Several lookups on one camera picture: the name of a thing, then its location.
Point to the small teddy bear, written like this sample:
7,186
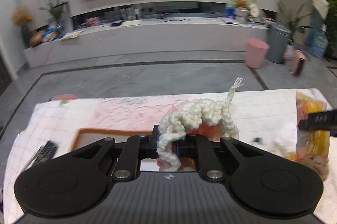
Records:
241,4

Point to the white tv console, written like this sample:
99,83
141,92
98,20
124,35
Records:
150,35

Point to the grey trash bin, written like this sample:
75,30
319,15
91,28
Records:
277,39

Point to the black remote control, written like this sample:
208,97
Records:
44,154

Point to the yellow snack packet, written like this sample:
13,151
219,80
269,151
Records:
312,147

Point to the orange storage box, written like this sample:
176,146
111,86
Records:
86,136

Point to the blue water jug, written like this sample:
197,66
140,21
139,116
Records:
319,45

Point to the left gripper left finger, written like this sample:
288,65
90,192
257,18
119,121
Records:
129,154

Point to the dried orange flower vase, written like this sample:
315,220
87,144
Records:
21,18

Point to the pink round stool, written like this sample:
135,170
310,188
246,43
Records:
256,51

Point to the tall green floor plant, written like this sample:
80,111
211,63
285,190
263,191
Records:
293,22

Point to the pink small heater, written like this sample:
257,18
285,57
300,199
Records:
298,61

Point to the green plant in vase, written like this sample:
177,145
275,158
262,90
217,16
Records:
55,9

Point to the white hanging tote bag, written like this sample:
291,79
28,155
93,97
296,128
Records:
322,6

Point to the white lace tablecloth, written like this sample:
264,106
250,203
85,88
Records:
270,115

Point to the pink white knitted item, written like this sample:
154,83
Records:
204,116

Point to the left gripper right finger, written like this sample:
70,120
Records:
199,148

